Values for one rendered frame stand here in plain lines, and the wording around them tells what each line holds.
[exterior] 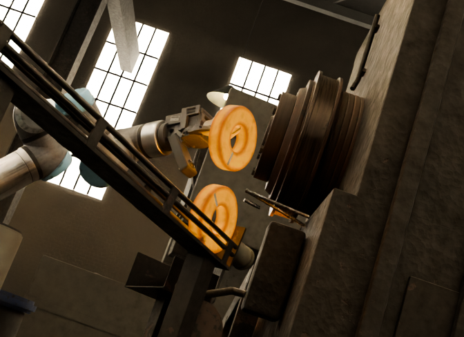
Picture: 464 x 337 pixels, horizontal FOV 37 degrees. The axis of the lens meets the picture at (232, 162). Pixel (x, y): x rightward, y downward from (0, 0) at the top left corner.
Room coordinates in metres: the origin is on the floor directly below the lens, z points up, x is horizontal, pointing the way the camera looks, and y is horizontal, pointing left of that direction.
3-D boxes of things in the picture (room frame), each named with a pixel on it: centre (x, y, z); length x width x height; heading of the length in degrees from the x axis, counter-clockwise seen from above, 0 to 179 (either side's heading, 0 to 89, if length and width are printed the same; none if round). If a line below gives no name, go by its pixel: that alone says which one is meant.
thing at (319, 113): (2.04, -0.19, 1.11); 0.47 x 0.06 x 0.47; 178
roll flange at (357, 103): (2.03, -0.27, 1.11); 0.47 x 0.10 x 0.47; 178
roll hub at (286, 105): (2.04, -0.09, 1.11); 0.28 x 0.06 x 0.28; 178
